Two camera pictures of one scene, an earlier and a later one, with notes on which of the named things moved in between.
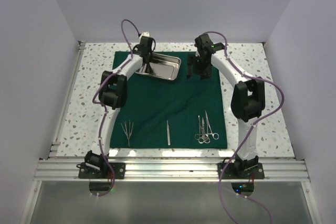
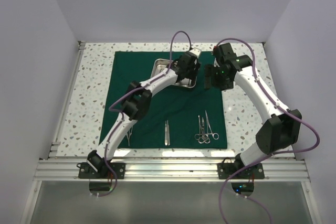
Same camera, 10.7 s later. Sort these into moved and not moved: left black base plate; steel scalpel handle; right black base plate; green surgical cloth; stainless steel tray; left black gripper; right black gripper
Moved: right black gripper; stainless steel tray; left black gripper
Not moved: left black base plate; green surgical cloth; steel scalpel handle; right black base plate
